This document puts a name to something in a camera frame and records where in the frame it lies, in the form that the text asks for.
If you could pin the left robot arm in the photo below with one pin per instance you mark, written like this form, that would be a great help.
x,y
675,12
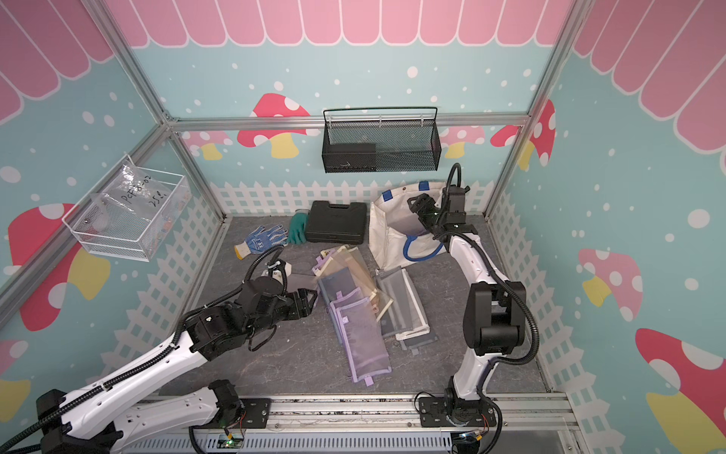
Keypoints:
x,y
109,414

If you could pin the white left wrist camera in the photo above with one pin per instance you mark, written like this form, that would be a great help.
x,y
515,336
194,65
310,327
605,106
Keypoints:
x,y
279,270

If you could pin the green rubber glove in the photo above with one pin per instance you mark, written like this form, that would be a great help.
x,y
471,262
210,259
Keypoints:
x,y
297,227

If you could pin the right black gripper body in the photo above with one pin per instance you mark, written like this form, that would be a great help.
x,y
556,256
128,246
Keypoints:
x,y
430,216

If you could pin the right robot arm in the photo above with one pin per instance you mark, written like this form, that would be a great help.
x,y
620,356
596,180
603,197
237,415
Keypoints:
x,y
498,326

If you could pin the black wire mesh basket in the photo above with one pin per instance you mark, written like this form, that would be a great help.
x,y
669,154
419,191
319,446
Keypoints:
x,y
406,138

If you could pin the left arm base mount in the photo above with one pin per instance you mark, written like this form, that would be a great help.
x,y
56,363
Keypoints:
x,y
240,413

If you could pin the black plastic tool case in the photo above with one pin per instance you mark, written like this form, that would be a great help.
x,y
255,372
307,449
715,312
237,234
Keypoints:
x,y
337,223

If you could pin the white wire wall basket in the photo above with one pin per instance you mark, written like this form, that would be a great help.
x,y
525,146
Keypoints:
x,y
142,248

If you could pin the clear plastic labelled bag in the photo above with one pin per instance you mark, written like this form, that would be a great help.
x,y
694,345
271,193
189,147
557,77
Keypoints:
x,y
125,207

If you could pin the cream canvas tote bag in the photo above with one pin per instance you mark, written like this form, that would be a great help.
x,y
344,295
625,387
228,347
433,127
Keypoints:
x,y
396,236

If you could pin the beige mesh pouch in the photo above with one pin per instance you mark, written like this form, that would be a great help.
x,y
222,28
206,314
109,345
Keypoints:
x,y
350,258

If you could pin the white grey mesh pouch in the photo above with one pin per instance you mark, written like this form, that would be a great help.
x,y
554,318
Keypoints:
x,y
404,318

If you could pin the grey pouch under white pouch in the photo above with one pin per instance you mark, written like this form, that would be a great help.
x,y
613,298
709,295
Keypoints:
x,y
413,345

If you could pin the blue grey mesh pouch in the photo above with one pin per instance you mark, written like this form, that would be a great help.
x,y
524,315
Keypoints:
x,y
336,286

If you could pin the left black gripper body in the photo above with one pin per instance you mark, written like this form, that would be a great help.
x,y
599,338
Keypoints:
x,y
288,308

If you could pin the black box in basket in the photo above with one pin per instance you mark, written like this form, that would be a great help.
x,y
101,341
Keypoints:
x,y
349,157

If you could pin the blue white work glove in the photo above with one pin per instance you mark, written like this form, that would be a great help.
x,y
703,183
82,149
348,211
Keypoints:
x,y
261,240

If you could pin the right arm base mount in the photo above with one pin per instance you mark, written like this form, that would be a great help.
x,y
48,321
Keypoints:
x,y
446,412

